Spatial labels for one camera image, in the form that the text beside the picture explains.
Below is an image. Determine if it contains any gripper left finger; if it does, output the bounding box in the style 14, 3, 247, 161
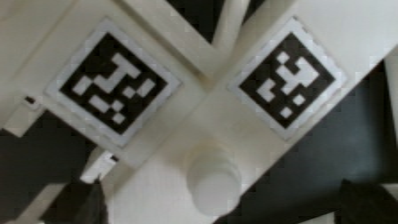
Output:
14, 179, 112, 224

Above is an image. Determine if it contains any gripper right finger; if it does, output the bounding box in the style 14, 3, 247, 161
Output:
334, 180, 398, 224

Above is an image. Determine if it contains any white chair seat part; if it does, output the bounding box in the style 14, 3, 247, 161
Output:
186, 148, 242, 217

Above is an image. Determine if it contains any white chair back frame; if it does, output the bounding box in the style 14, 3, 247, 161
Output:
0, 0, 398, 224

